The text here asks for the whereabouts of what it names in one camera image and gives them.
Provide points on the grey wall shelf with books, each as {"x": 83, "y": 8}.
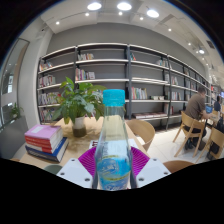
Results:
{"x": 106, "y": 71}

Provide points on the small potted plant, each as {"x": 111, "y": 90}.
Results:
{"x": 15, "y": 110}

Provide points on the open laptop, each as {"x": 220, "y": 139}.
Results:
{"x": 209, "y": 109}

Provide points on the clear bottle with blue cap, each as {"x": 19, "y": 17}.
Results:
{"x": 112, "y": 143}

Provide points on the green potted plant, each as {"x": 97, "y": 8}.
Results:
{"x": 78, "y": 100}

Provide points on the pink book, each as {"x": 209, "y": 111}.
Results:
{"x": 41, "y": 131}

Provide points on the thin red and white book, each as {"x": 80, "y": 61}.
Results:
{"x": 45, "y": 148}

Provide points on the round ceiling lights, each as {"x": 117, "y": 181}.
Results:
{"x": 124, "y": 6}

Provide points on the wooden slatted chair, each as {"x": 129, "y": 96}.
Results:
{"x": 216, "y": 138}
{"x": 190, "y": 125}

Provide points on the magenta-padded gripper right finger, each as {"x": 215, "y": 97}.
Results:
{"x": 153, "y": 171}

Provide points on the person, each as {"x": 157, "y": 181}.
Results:
{"x": 195, "y": 106}
{"x": 217, "y": 104}

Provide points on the dark blue book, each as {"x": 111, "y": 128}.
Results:
{"x": 50, "y": 156}

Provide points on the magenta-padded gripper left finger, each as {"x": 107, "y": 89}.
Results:
{"x": 75, "y": 172}

